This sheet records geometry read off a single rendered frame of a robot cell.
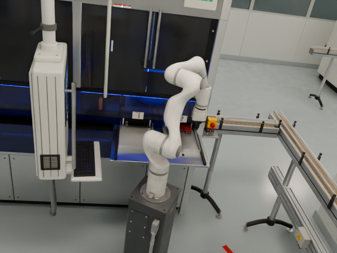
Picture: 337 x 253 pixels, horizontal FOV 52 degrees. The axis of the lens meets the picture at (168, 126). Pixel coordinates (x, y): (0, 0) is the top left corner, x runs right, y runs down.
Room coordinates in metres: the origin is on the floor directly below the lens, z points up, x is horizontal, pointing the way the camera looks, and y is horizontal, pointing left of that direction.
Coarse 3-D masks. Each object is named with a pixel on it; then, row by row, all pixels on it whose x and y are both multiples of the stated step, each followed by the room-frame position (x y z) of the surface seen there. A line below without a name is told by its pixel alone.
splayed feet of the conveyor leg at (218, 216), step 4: (192, 188) 2.67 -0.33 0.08; (196, 188) 2.64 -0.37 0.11; (200, 188) 2.64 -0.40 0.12; (200, 192) 2.59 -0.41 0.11; (208, 192) 2.58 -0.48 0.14; (204, 196) 2.54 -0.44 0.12; (208, 196) 2.54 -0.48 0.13; (208, 200) 2.52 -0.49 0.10; (212, 200) 2.50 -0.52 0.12; (212, 204) 2.47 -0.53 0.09; (216, 204) 2.47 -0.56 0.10; (216, 208) 2.44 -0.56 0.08; (220, 212) 2.42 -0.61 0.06; (216, 216) 2.41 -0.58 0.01; (220, 216) 2.42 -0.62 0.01
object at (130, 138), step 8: (120, 128) 2.29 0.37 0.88; (128, 128) 2.31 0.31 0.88; (136, 128) 2.33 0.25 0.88; (144, 128) 2.35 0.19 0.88; (152, 128) 2.32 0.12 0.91; (120, 136) 2.18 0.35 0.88; (128, 136) 2.20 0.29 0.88; (136, 136) 2.22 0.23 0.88; (120, 144) 2.07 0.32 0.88; (128, 144) 2.09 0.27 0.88; (136, 144) 2.11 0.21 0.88
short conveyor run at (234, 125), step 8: (224, 120) 2.54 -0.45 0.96; (232, 120) 2.56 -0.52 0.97; (240, 120) 2.57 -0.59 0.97; (248, 120) 2.67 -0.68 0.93; (256, 120) 2.69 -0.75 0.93; (264, 120) 2.67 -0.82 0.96; (272, 120) 2.68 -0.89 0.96; (216, 128) 2.51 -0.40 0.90; (224, 128) 2.52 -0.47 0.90; (232, 128) 2.53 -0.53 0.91; (240, 128) 2.54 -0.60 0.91; (248, 128) 2.55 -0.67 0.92; (256, 128) 2.57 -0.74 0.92; (264, 128) 2.58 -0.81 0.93; (272, 128) 2.60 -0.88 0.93; (256, 136) 2.57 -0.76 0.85; (264, 136) 2.58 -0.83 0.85; (272, 136) 2.59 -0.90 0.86
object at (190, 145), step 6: (162, 126) 2.38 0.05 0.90; (192, 132) 2.41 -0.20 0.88; (186, 138) 2.30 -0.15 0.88; (192, 138) 2.31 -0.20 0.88; (186, 144) 2.21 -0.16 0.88; (192, 144) 2.23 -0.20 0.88; (198, 144) 2.20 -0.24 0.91; (186, 150) 2.10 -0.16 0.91; (192, 150) 2.10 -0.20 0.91; (198, 150) 2.11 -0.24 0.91
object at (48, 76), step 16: (64, 48) 2.05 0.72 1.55; (32, 64) 1.77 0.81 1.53; (48, 64) 1.76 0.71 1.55; (64, 64) 1.81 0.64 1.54; (32, 80) 1.65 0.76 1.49; (48, 80) 1.67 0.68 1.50; (64, 80) 1.74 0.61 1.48; (32, 96) 1.66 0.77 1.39; (48, 96) 1.67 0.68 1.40; (64, 96) 1.71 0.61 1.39; (32, 112) 1.66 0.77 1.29; (48, 112) 1.67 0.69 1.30; (64, 112) 1.70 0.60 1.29; (48, 128) 1.67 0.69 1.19; (64, 128) 1.70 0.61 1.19; (48, 144) 1.66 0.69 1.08; (64, 144) 1.70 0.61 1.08; (48, 160) 1.66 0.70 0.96; (64, 160) 1.69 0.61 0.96; (48, 176) 1.66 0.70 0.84; (64, 176) 1.69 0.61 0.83
